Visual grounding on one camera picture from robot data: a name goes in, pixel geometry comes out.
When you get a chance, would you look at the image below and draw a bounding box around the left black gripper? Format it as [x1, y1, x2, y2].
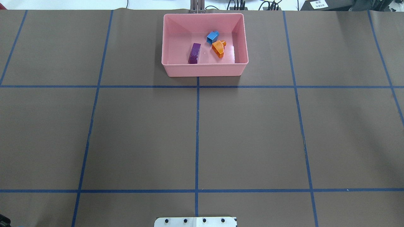
[0, 214, 11, 227]

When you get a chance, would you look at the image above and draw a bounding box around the purple toy block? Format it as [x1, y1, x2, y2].
[188, 43, 201, 64]

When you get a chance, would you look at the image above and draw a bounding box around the orange toy block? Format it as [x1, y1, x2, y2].
[211, 40, 226, 58]

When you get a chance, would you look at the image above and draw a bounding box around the small blue toy block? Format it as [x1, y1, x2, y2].
[206, 31, 219, 45]

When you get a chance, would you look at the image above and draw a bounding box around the pink plastic box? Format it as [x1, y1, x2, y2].
[161, 13, 249, 77]

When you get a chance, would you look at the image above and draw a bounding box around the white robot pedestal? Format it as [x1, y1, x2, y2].
[153, 217, 238, 227]

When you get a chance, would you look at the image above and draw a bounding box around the aluminium frame post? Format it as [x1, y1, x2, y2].
[189, 0, 206, 14]

